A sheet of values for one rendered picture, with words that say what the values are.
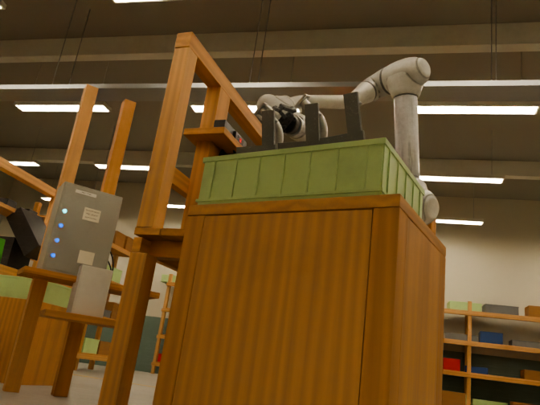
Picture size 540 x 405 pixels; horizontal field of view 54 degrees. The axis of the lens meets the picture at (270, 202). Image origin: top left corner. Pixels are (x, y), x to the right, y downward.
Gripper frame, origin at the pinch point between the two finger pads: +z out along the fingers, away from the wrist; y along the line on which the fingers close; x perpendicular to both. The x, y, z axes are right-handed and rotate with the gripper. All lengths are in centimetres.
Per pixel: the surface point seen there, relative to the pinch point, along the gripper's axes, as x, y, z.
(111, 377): 18, -128, -9
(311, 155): 31.4, 4.7, 23.2
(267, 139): 9.7, -4.7, 7.1
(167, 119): -64, -45, -44
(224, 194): 18.7, -23.2, 23.8
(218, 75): -88, -20, -90
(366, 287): 71, -6, 37
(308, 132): 20.3, 7.1, 9.7
